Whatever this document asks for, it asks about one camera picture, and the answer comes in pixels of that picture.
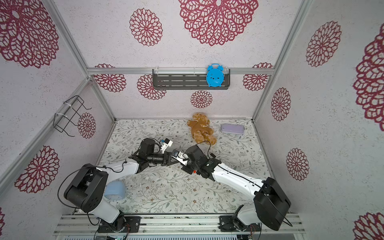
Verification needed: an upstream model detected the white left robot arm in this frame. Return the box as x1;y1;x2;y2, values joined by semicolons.
64;138;184;232

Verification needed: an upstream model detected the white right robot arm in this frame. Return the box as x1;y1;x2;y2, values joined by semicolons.
176;145;292;231

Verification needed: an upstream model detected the brown teddy bear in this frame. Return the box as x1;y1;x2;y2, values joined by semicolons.
187;113;217;146

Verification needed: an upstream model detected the purple rectangular case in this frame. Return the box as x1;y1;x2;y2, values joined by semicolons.
221;124;245;135

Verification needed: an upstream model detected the light blue cup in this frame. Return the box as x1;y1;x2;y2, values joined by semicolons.
104;181;126;201

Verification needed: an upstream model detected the blue alarm clock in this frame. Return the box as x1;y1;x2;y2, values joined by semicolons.
206;64;225;88

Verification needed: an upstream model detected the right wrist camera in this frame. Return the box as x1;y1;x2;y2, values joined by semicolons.
173;151;189;166

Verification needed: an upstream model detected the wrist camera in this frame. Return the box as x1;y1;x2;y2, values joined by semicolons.
173;151;189;166
160;139;173;154

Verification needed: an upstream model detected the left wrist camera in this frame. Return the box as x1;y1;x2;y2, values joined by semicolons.
160;139;173;154

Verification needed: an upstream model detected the grey wall shelf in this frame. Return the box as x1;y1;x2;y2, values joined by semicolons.
152;69;231;90

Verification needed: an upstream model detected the black wire wall basket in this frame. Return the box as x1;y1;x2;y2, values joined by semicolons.
53;95;92;138

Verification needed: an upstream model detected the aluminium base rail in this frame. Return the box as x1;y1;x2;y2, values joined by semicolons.
53;214;306;236

